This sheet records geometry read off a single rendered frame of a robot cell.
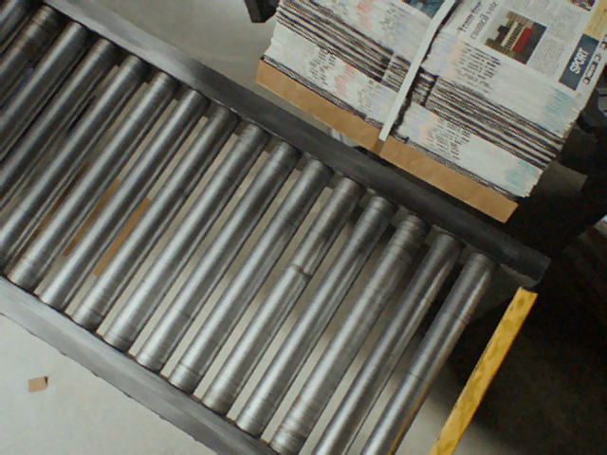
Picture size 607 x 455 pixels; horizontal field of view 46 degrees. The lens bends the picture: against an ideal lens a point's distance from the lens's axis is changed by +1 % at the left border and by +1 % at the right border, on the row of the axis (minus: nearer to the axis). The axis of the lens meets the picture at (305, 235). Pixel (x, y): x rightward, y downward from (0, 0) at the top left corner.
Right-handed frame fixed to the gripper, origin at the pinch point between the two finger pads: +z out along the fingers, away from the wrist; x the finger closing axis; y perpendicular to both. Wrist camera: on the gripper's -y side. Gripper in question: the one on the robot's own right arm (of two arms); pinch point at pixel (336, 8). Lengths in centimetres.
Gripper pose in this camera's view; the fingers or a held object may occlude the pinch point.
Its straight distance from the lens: 115.7
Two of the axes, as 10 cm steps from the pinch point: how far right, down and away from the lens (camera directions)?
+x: 5.0, -6.7, 5.6
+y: 1.9, -5.4, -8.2
